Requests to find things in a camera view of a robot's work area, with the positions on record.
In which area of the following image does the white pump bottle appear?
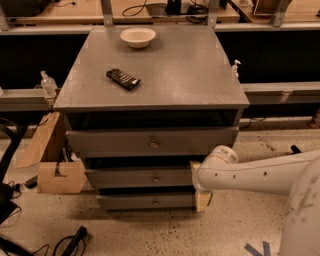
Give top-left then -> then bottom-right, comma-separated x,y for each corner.
232,60 -> 241,78

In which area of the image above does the grey bottom drawer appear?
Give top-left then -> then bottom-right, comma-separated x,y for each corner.
97,193 -> 195,210

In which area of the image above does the grey drawer cabinet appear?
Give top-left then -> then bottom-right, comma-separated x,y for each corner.
54,25 -> 249,196

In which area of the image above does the black power strip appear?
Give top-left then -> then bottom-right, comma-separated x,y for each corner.
62,226 -> 87,256

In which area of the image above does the grey drawer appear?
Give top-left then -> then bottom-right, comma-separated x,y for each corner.
97,193 -> 195,210
85,168 -> 192,189
66,127 -> 239,158

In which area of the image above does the black snack bar packet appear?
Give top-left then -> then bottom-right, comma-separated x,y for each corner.
106,69 -> 140,90

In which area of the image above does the white bowl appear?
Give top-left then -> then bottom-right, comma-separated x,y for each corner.
120,28 -> 156,49

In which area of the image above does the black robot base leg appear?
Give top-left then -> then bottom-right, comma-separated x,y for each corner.
290,145 -> 302,154

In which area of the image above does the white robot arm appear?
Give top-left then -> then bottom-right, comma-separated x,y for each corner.
190,146 -> 320,256

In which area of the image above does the clear sanitizer bottle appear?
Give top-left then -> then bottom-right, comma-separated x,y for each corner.
40,71 -> 58,97

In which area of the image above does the grey top drawer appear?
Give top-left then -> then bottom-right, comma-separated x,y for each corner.
66,127 -> 239,158

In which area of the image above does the brown cardboard box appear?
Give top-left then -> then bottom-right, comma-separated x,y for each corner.
16,112 -> 87,194

